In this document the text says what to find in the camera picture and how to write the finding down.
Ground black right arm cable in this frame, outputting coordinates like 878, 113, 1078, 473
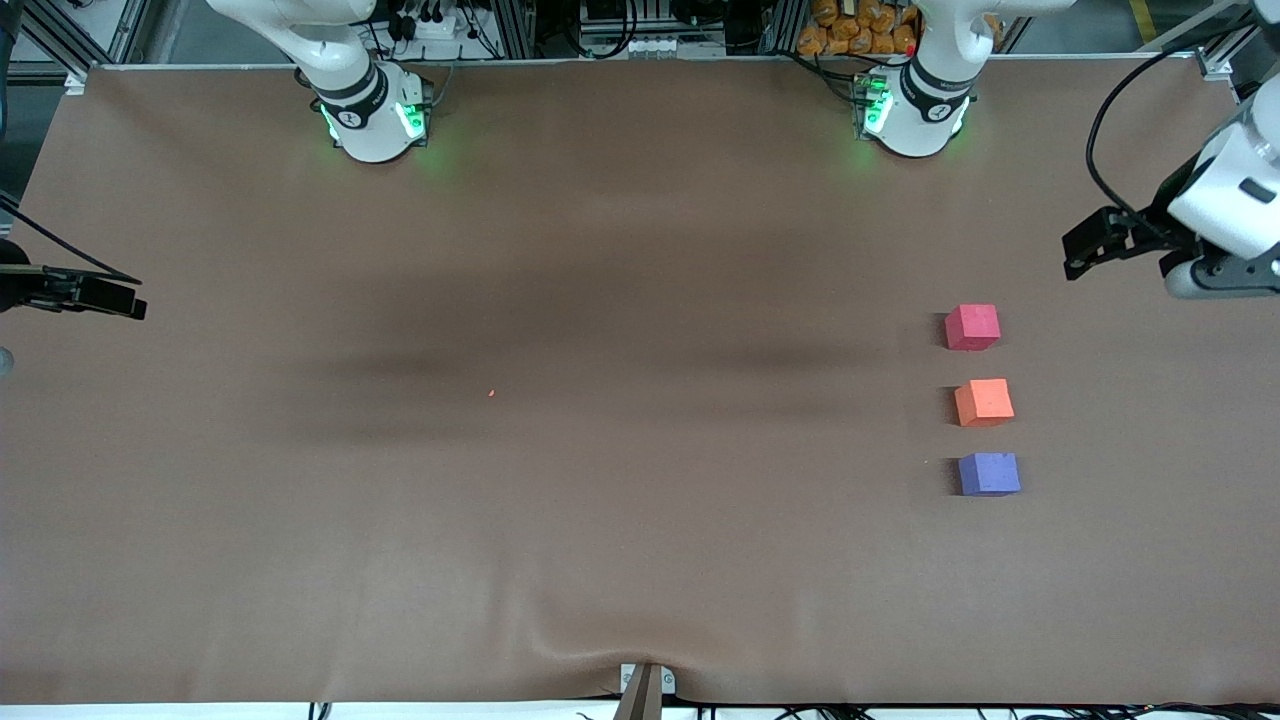
0, 190, 143, 287

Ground pile of orange bags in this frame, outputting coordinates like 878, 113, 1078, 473
797, 0, 921, 58

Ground grey metal clamp bracket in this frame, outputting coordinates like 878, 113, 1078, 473
620, 662, 678, 698

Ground brown wooden bar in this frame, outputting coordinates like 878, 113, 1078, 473
613, 665, 664, 720

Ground red foam block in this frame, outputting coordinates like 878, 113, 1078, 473
944, 304, 1002, 352

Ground purple foam block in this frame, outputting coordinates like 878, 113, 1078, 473
957, 452, 1023, 498

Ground white power strip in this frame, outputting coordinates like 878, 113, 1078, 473
395, 0, 463, 43

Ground aluminium frame post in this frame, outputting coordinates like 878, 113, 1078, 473
18, 0, 151, 79
1140, 0, 1280, 76

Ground brown table cover mat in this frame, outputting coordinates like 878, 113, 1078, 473
0, 55, 1280, 706

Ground orange foam block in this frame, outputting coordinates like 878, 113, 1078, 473
953, 379, 1016, 429

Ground white terminal block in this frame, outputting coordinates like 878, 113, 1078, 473
622, 35, 728, 59

